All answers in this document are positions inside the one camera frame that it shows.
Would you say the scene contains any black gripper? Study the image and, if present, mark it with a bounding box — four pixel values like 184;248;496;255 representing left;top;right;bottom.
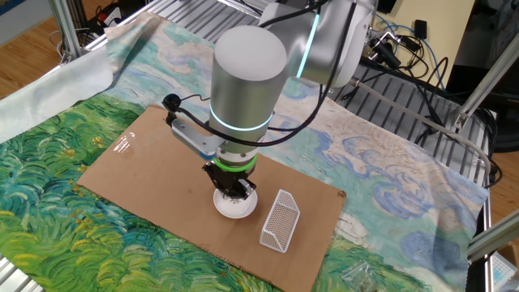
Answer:
201;161;258;202

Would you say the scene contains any white plate with flower print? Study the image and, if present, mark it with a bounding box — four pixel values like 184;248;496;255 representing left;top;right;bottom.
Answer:
212;187;259;220

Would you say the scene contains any white wire mesh basket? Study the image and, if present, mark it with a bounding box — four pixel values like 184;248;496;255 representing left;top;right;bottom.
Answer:
259;188;302;254

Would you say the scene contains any brown cardboard sheet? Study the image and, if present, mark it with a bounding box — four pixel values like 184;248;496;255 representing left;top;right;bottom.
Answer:
76;104;348;292

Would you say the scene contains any clear plastic bag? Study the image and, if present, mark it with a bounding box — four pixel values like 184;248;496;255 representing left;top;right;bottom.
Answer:
341;260;380;292

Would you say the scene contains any painted landscape tablecloth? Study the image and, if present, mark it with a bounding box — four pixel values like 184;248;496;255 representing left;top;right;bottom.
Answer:
0;11;490;292

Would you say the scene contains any black device with red button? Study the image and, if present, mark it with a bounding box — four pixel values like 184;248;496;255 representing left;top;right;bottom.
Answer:
87;2;123;36

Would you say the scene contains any black power adapter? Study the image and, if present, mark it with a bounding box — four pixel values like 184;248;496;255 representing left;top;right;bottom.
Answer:
413;19;429;41

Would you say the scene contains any beige board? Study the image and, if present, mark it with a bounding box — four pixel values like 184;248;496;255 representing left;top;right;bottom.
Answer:
372;0;476;88

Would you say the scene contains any white grid tray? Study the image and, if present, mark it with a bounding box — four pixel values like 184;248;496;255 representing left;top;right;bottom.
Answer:
489;251;519;292

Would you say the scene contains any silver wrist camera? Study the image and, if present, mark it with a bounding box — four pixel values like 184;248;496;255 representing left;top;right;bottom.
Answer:
169;118;226;160

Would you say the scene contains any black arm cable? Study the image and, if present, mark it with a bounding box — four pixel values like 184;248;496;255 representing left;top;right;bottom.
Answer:
161;0;345;148

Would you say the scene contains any grey corrugated hose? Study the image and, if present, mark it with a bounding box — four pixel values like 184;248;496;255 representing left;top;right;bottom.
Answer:
350;76;494;188

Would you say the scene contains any black camera on metal bracket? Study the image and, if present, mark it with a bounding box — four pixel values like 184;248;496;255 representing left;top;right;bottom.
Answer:
362;30;403;71

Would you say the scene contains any aluminium frame post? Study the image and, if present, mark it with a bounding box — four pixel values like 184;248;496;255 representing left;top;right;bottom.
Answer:
48;0;85;67
452;32;519;131
466;210;519;263

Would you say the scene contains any blue cable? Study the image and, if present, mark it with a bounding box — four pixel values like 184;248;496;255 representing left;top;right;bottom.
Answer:
375;15;447;91

